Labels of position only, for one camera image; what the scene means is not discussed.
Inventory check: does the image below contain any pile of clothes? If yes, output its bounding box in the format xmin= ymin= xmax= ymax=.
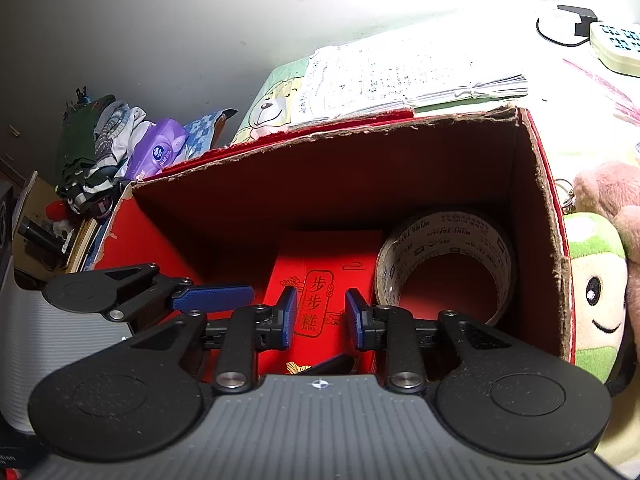
xmin=54 ymin=87 xmax=152 ymax=220

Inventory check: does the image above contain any purple tissue pack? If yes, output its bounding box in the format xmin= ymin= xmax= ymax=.
xmin=125 ymin=118 xmax=188 ymax=181

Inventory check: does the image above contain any black plug with cable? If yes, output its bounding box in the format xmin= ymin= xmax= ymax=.
xmin=536 ymin=3 xmax=598 ymax=47

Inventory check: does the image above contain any pink plush toy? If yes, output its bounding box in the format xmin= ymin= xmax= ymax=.
xmin=573 ymin=164 xmax=640 ymax=332

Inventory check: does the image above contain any green face plush toy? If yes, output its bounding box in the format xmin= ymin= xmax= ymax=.
xmin=564 ymin=212 xmax=628 ymax=382

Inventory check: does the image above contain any white power strip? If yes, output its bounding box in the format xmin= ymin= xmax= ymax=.
xmin=590 ymin=22 xmax=640 ymax=77

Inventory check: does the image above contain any stack of printed papers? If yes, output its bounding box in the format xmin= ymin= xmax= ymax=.
xmin=291 ymin=35 xmax=528 ymax=127

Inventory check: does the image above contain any cartoon print bed sheet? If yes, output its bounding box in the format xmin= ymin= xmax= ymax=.
xmin=230 ymin=56 xmax=639 ymax=477

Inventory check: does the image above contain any red gold gift box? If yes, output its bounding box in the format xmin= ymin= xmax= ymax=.
xmin=258 ymin=231 xmax=382 ymax=375

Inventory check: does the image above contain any red cardboard box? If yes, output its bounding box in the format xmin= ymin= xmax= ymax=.
xmin=94 ymin=107 xmax=576 ymax=361

